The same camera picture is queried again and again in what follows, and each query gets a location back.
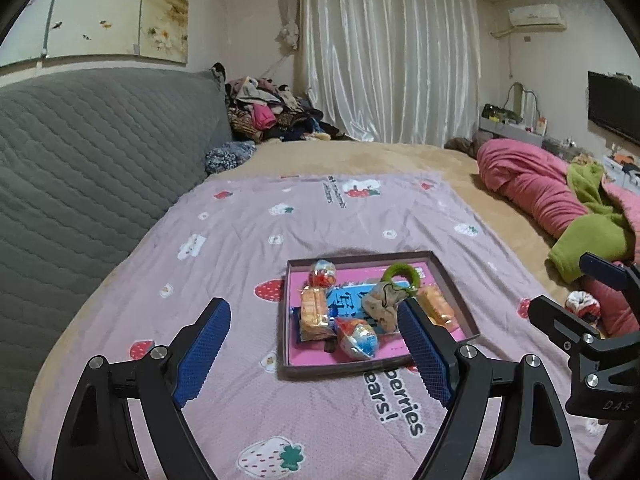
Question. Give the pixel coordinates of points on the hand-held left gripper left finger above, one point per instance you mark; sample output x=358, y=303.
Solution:
x=200, y=360

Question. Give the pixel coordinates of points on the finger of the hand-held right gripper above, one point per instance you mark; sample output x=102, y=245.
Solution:
x=555, y=320
x=607, y=270

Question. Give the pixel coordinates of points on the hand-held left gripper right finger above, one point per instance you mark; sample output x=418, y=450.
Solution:
x=425, y=360

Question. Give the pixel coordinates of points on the clear biscuit packet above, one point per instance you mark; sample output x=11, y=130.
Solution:
x=437, y=307
x=316, y=310

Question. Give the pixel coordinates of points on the beige cloth pouch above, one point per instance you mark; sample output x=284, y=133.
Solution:
x=382, y=305

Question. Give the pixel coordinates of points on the clear toy egg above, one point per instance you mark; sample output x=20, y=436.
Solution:
x=324, y=272
x=357, y=340

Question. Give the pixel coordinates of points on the shallow grey cardboard box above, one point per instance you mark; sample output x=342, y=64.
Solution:
x=284, y=340

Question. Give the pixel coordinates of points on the green hair scrunchie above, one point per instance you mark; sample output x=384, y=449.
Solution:
x=387, y=274

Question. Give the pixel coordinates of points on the blue snack packet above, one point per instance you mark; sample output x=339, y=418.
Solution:
x=295, y=322

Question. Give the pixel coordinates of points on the floral scrunchie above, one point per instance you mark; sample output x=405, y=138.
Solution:
x=582, y=305

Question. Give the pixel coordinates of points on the green fleece blanket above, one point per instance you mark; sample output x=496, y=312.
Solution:
x=585, y=245

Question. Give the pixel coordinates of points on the pink printed blanket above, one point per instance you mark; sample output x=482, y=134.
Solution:
x=225, y=260

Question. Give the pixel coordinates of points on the pink and blue book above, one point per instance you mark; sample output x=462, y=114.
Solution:
x=312, y=355

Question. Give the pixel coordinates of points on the pink quilt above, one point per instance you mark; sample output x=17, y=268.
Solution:
x=525, y=180

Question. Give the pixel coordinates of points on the black television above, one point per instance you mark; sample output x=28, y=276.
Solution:
x=612, y=105

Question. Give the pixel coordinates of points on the grey desk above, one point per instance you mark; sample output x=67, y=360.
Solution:
x=510, y=127

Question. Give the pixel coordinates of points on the brown cloth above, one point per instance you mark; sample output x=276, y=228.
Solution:
x=462, y=145

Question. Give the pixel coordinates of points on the tan bed sheet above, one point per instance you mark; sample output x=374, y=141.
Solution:
x=400, y=160

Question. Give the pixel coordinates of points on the blue floral cloth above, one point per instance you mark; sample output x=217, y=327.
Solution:
x=227, y=156

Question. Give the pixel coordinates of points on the grey quilted headboard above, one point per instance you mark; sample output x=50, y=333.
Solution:
x=90, y=170

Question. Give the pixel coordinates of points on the pile of clothes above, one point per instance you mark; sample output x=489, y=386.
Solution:
x=270, y=110

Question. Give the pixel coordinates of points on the white air conditioner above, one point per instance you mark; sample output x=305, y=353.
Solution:
x=536, y=16

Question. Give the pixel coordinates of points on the white curtain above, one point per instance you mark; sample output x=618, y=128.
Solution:
x=390, y=60

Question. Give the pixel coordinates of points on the floral wall mural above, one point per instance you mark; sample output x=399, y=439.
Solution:
x=100, y=5

